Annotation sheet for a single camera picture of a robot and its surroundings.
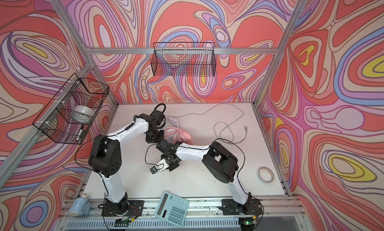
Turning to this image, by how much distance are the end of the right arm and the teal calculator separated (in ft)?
0.46

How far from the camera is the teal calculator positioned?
2.31 feet

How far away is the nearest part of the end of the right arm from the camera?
663mm
